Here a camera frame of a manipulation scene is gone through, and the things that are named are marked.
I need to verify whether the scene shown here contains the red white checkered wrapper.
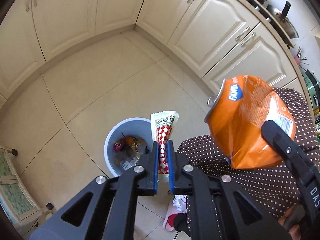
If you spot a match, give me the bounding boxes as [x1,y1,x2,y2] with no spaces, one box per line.
[150,111,179,183]

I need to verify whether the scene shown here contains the crushed orange Fanta can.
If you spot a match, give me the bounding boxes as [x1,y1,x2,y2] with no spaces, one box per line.
[205,75,296,170]

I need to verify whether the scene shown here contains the blue trash bin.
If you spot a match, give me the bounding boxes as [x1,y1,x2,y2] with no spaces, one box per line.
[104,118,152,177]

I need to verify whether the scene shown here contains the person's hand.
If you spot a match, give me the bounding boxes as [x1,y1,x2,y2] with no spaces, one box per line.
[278,205,305,240]

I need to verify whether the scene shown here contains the pink slipper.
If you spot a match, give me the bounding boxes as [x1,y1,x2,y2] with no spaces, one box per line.
[163,195,187,232]

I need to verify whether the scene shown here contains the colourful candy wrappers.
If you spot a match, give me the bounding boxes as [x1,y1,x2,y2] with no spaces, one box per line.
[114,135,149,171]

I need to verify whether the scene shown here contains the brown polka dot tablecloth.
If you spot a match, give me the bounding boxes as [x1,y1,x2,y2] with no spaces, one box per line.
[178,88,319,223]

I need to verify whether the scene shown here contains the sauce bottles group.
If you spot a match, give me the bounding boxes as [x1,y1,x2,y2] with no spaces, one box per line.
[313,106,320,143]

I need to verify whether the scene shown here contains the green electric grill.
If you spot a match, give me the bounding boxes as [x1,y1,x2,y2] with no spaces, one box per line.
[299,66,319,111]

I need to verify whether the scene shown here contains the cream lower cabinets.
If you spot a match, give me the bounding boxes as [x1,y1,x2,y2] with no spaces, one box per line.
[0,0,308,111]

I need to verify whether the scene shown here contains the pink utensil holder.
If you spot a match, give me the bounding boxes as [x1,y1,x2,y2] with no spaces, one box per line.
[293,46,309,66]

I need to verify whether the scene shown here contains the black gas stove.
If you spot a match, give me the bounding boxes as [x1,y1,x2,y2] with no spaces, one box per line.
[246,0,295,48]

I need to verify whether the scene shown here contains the steel wok with lid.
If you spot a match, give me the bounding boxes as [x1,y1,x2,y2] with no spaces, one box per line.
[266,1,299,39]

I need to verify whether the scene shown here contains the white stool frame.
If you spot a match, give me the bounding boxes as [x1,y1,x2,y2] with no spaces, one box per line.
[1,147,54,237]

